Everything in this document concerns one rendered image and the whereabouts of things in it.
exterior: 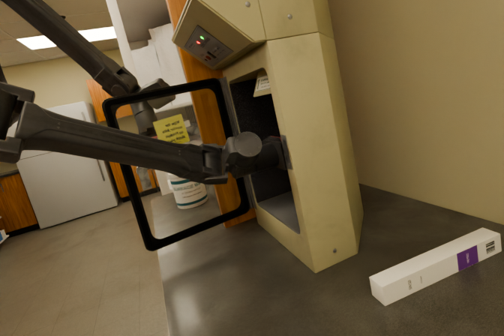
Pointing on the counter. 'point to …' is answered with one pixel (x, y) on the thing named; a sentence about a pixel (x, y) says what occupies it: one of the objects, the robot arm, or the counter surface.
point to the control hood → (223, 19)
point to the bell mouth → (262, 85)
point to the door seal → (130, 174)
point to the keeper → (286, 151)
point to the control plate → (206, 46)
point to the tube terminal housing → (303, 105)
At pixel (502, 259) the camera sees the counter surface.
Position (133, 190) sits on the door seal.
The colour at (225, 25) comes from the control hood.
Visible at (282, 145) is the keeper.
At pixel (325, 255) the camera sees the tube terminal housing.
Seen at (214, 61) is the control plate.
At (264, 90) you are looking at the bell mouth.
